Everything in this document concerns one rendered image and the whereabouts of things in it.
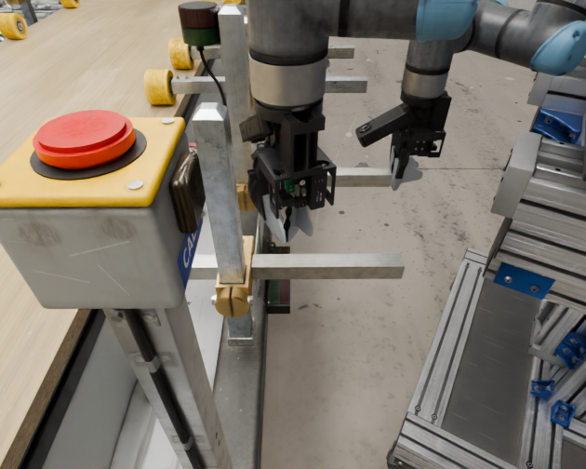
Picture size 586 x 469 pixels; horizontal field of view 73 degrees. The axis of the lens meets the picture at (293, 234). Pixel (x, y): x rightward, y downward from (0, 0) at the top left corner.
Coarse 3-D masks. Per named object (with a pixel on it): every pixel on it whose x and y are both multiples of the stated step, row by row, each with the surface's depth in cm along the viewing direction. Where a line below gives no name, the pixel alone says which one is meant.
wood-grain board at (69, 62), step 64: (128, 0) 185; (192, 0) 185; (0, 64) 120; (64, 64) 120; (128, 64) 120; (0, 128) 88; (0, 256) 58; (0, 320) 50; (64, 320) 50; (0, 384) 43; (0, 448) 38
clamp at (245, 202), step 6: (240, 186) 77; (246, 186) 77; (240, 192) 76; (246, 192) 76; (240, 198) 77; (246, 198) 77; (240, 204) 78; (246, 204) 78; (252, 204) 78; (246, 210) 79
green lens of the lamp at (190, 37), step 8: (184, 32) 60; (192, 32) 59; (200, 32) 59; (208, 32) 59; (216, 32) 60; (184, 40) 61; (192, 40) 60; (200, 40) 59; (208, 40) 60; (216, 40) 61
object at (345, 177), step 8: (344, 168) 84; (352, 168) 84; (360, 168) 84; (368, 168) 84; (376, 168) 84; (384, 168) 84; (328, 176) 82; (336, 176) 82; (344, 176) 82; (352, 176) 82; (360, 176) 82; (368, 176) 82; (376, 176) 82; (384, 176) 82; (328, 184) 83; (336, 184) 83; (344, 184) 83; (352, 184) 83; (360, 184) 83; (368, 184) 83; (376, 184) 83; (384, 184) 83
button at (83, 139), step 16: (80, 112) 18; (96, 112) 18; (112, 112) 18; (48, 128) 17; (64, 128) 17; (80, 128) 17; (96, 128) 17; (112, 128) 17; (128, 128) 17; (48, 144) 16; (64, 144) 16; (80, 144) 16; (96, 144) 16; (112, 144) 16; (128, 144) 17; (48, 160) 16; (64, 160) 16; (80, 160) 16; (96, 160) 16; (112, 160) 17
